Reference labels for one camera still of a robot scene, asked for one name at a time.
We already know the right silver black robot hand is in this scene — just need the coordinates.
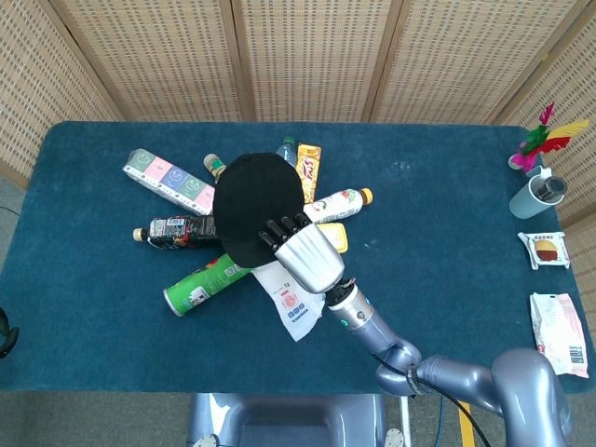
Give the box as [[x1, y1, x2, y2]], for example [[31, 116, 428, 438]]
[[257, 212, 346, 295]]

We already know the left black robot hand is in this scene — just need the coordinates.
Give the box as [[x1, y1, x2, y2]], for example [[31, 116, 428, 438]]
[[0, 306, 20, 359]]

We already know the black baseball cap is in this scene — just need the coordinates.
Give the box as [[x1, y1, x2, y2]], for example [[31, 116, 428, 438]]
[[211, 152, 306, 269]]

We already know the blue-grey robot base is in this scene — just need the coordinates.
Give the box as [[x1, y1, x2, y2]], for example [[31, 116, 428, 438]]
[[187, 393, 387, 447]]

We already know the white label bottle yellow cap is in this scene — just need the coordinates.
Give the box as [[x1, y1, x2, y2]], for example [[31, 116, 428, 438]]
[[302, 187, 374, 225]]

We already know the blue clear water bottle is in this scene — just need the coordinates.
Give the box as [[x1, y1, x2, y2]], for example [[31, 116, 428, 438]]
[[274, 136, 298, 168]]

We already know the green tub yellow lid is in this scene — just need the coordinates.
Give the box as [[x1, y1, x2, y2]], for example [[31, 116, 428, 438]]
[[318, 222, 349, 255]]

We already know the white printed plastic pouch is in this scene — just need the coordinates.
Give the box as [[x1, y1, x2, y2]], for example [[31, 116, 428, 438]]
[[251, 260, 327, 344]]

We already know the yellow snack bag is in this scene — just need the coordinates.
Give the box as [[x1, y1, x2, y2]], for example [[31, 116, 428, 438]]
[[295, 143, 323, 205]]

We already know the green chips can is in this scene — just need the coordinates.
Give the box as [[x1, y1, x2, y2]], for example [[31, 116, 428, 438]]
[[162, 251, 257, 318]]

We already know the dark tea bottle black label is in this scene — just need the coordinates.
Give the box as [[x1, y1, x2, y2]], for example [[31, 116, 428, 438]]
[[132, 213, 220, 252]]

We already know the pale green tea bottle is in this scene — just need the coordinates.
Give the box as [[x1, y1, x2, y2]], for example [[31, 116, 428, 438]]
[[202, 153, 228, 183]]

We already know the blue table cloth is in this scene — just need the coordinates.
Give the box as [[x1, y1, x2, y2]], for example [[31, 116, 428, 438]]
[[0, 120, 596, 397]]

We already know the multicolour tissue pack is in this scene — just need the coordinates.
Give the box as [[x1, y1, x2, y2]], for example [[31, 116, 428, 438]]
[[121, 147, 218, 216]]

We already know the white metal pole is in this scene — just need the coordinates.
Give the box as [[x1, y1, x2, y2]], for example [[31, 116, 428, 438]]
[[399, 395, 413, 447]]

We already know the bamboo folding screen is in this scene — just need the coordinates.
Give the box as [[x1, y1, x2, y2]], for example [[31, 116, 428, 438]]
[[0, 0, 596, 224]]

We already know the grey-blue cup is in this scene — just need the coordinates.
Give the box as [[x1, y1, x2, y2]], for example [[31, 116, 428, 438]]
[[508, 165, 567, 219]]

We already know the white cake snack packet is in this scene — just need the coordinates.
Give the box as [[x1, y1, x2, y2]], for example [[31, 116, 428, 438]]
[[517, 231, 572, 271]]

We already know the black cylinder in cup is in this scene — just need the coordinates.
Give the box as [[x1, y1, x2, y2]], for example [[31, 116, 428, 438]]
[[533, 175, 568, 202]]

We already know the colourful feather shuttlecock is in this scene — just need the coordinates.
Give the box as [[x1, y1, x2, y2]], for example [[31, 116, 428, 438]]
[[507, 102, 590, 174]]

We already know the white pink snack packet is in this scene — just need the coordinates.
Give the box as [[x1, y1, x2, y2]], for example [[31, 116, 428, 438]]
[[529, 291, 590, 379]]

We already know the blue floor cable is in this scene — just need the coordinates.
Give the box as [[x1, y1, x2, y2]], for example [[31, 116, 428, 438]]
[[435, 398, 446, 447]]

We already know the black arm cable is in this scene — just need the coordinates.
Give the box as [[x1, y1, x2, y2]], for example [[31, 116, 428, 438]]
[[370, 351, 493, 447]]

